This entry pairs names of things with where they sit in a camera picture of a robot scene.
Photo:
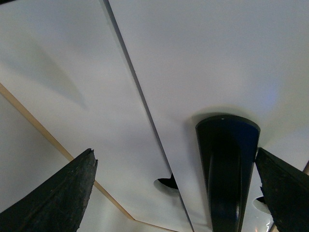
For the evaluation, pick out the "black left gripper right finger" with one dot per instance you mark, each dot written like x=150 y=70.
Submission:
x=286 y=192

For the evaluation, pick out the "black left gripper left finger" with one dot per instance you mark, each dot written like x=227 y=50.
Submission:
x=58 y=204

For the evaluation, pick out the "white drawer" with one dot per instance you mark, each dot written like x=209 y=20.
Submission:
x=62 y=60
x=195 y=58

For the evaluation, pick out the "light wooden drawer cabinet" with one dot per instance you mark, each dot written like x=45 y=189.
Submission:
x=48 y=136

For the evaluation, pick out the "black cone drawer knob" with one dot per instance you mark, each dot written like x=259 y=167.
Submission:
x=227 y=146

